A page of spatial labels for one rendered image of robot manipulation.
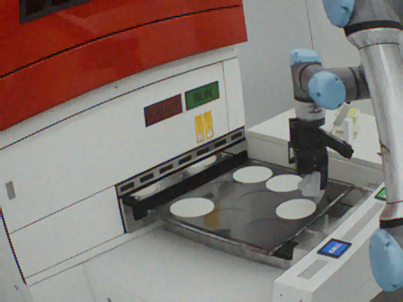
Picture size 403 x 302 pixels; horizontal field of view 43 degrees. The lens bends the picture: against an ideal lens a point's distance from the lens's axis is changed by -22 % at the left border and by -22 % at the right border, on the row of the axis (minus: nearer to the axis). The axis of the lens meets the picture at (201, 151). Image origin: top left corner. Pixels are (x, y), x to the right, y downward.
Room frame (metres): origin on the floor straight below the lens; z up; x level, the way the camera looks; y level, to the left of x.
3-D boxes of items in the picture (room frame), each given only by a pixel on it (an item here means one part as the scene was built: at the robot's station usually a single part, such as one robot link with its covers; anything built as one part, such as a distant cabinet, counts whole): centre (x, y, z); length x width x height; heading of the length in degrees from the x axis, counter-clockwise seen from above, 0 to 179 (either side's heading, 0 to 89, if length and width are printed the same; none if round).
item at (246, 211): (1.28, -0.12, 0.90); 0.34 x 0.34 x 0.01; 45
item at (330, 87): (1.11, -0.27, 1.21); 0.11 x 0.11 x 0.08; 8
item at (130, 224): (1.42, 0.04, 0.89); 0.44 x 0.02 x 0.10; 135
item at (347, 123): (1.38, -0.37, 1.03); 0.06 x 0.04 x 0.13; 45
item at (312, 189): (1.20, -0.24, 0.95); 0.06 x 0.03 x 0.09; 98
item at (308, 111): (1.21, -0.24, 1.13); 0.08 x 0.08 x 0.05
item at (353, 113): (1.49, -0.42, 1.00); 0.07 x 0.07 x 0.07; 64
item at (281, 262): (1.16, -0.08, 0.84); 0.50 x 0.02 x 0.03; 45
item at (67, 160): (1.31, 0.18, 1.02); 0.82 x 0.03 x 0.40; 135
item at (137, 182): (1.42, 0.04, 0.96); 0.44 x 0.01 x 0.02; 135
